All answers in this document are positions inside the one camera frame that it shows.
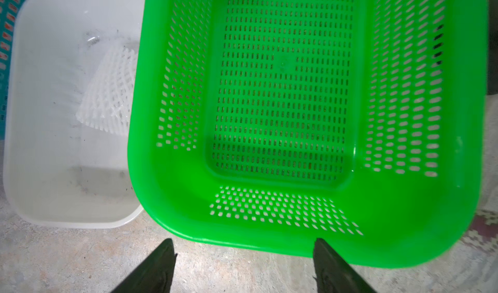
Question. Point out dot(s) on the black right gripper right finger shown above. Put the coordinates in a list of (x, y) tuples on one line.
[(334, 274)]

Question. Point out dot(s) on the teal plastic basket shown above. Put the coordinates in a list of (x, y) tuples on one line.
[(9, 11)]

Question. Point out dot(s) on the white plastic tub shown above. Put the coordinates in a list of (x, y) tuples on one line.
[(57, 171)]

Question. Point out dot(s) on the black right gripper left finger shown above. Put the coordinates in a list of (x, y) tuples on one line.
[(154, 274)]

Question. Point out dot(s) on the white foam net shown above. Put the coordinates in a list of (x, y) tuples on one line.
[(107, 101)]

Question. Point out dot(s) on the green plastic basket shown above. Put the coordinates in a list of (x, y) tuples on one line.
[(269, 124)]

